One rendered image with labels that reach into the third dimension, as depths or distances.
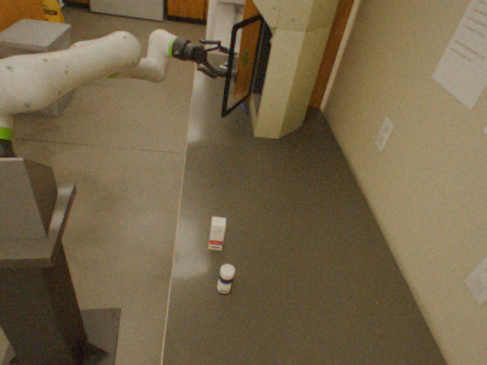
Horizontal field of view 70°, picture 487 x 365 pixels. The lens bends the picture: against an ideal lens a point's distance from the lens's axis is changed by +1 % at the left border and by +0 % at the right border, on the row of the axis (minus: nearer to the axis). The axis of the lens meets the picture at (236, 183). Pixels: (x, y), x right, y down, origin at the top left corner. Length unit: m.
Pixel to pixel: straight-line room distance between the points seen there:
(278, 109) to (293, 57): 0.22
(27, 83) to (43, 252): 0.45
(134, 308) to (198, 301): 1.12
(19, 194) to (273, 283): 0.70
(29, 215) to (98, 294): 1.12
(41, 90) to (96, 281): 1.41
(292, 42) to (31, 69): 0.90
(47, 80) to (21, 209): 0.34
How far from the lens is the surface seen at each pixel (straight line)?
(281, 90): 1.50
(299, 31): 1.43
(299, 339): 0.96
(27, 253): 1.11
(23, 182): 1.00
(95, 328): 2.00
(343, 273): 1.12
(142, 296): 2.08
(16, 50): 3.43
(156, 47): 1.71
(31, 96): 0.96
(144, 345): 1.95
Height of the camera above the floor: 1.75
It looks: 39 degrees down
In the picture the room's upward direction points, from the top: 10 degrees clockwise
